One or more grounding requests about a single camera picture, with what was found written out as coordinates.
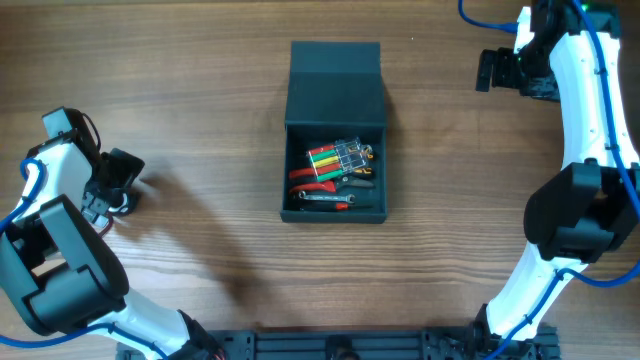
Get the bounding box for silver socket wrench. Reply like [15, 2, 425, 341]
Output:
[295, 191, 356, 204]

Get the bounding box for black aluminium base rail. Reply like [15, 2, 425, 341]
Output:
[115, 327, 559, 360]

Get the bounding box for black red screwdriver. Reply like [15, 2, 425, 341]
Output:
[300, 202, 372, 212]

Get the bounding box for red handled pruning shears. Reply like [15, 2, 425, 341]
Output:
[286, 168, 375, 195]

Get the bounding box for dark green box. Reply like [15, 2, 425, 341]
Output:
[280, 41, 388, 224]

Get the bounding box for orange black needle nose pliers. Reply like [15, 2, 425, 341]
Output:
[351, 145, 375, 179]

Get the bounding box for precision screwdriver set pack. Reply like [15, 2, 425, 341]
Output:
[306, 137, 368, 180]

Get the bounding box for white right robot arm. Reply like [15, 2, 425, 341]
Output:
[474, 0, 639, 357]

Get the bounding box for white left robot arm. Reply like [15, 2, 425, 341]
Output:
[1, 107, 225, 359]

